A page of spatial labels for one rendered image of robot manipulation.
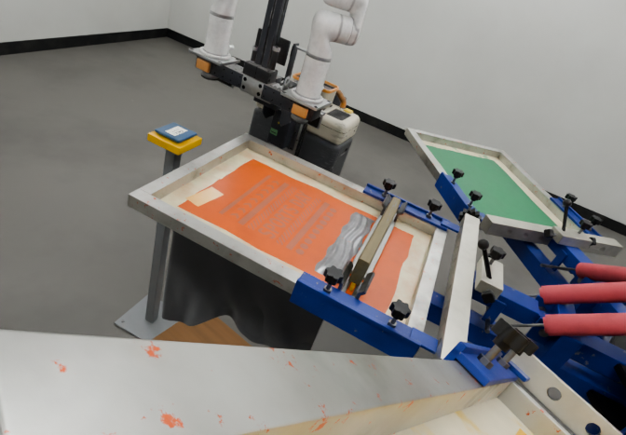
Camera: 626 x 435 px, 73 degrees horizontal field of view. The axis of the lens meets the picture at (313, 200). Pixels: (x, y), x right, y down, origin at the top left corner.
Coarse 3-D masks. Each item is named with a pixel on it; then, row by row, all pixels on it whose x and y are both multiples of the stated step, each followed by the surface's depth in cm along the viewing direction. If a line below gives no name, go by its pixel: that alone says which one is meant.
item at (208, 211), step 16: (224, 192) 126; (240, 192) 129; (192, 208) 115; (208, 208) 117; (224, 224) 113; (240, 224) 115; (256, 240) 112; (272, 240) 114; (320, 240) 120; (288, 256) 110; (304, 256) 112; (320, 256) 114; (384, 272) 116; (400, 272) 118; (384, 288) 111; (368, 304) 104; (384, 304) 106
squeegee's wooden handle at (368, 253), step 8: (392, 200) 130; (400, 200) 131; (392, 208) 126; (384, 216) 120; (392, 216) 122; (384, 224) 116; (376, 232) 112; (384, 232) 113; (368, 240) 109; (376, 240) 109; (368, 248) 105; (376, 248) 106; (360, 256) 102; (368, 256) 102; (360, 264) 101; (368, 264) 100; (352, 272) 103; (360, 272) 102; (352, 280) 104; (360, 280) 103
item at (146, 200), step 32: (224, 160) 140; (288, 160) 149; (160, 192) 113; (352, 192) 145; (192, 224) 104; (416, 224) 140; (224, 256) 103; (256, 256) 101; (288, 288) 99; (416, 288) 112; (416, 320) 99; (416, 352) 92
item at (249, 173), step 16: (256, 160) 148; (240, 176) 136; (256, 176) 139; (272, 176) 142; (288, 176) 145; (320, 192) 143; (352, 208) 140; (336, 224) 129; (400, 240) 132; (384, 256) 122; (400, 256) 125
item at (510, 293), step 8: (472, 288) 110; (504, 288) 111; (472, 296) 111; (480, 296) 111; (504, 296) 108; (512, 296) 109; (520, 296) 110; (528, 296) 111; (488, 304) 110; (512, 304) 108; (520, 304) 107; (528, 304) 108; (536, 304) 109; (504, 312) 110; (512, 312) 109; (520, 312) 108; (528, 312) 107; (536, 312) 107; (520, 320) 109; (528, 320) 108
